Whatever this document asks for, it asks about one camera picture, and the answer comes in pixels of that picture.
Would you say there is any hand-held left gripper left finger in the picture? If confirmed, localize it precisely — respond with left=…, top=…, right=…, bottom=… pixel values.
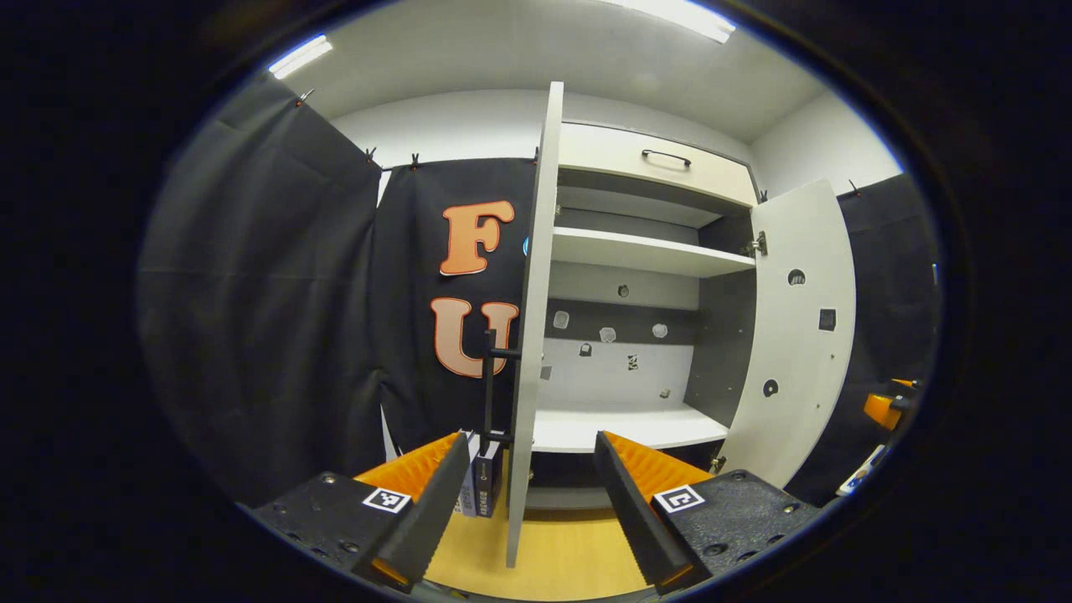
left=251, top=431, right=472, bottom=591

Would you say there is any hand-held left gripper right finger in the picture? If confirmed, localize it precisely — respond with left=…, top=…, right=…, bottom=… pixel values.
left=593, top=430, right=822, bottom=595

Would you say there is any beige cabinet door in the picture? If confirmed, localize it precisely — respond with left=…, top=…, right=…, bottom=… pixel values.
left=482, top=81, right=564, bottom=569
left=716, top=178, right=857, bottom=491

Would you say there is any beige double-door shoe cabinet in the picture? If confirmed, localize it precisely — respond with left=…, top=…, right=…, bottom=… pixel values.
left=523, top=117, right=763, bottom=512

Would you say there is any white cabinet shelf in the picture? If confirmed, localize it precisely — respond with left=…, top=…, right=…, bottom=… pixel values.
left=551, top=226, right=757, bottom=279
left=532, top=404, right=729, bottom=455

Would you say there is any beige cabinet drawer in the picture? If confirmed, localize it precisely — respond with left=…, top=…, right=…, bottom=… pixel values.
left=557, top=121, right=759, bottom=209

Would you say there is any dark blue box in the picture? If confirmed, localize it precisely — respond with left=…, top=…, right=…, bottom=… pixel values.
left=473, top=435, right=505, bottom=518

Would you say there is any black backdrop cloth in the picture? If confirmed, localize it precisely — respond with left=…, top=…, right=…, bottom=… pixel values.
left=138, top=71, right=943, bottom=508

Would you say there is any ceiling light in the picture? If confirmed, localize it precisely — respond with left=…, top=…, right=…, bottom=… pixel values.
left=268, top=35, right=334, bottom=80

